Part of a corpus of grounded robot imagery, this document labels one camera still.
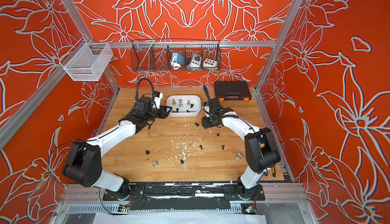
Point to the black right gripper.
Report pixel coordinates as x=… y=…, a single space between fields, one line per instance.
x=204 y=122

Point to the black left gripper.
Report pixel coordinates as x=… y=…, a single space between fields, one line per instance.
x=163 y=110

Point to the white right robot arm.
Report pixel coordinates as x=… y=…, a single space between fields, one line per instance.
x=261 y=149

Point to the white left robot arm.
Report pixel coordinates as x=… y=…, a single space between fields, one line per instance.
x=83 y=164

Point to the white plastic storage box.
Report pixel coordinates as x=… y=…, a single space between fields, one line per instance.
x=194 y=99

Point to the blue box in basket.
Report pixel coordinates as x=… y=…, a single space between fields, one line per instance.
x=177 y=60

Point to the white dotted box in basket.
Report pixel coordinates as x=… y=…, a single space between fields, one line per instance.
x=209 y=64

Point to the black tool case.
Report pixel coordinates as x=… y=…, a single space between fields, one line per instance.
x=232 y=91

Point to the white device in basket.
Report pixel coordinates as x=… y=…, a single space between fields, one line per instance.
x=195 y=61

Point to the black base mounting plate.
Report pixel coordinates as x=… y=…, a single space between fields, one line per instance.
x=187 y=196

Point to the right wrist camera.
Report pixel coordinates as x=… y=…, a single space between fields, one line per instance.
x=206 y=109

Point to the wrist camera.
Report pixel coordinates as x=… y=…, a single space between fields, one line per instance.
x=206 y=109
x=157 y=97

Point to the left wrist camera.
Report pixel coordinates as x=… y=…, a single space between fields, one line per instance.
x=157 y=97

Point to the black wire wall basket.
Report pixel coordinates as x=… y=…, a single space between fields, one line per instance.
x=155 y=54

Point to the clear plastic wall bin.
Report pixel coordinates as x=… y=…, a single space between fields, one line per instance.
x=87 y=62

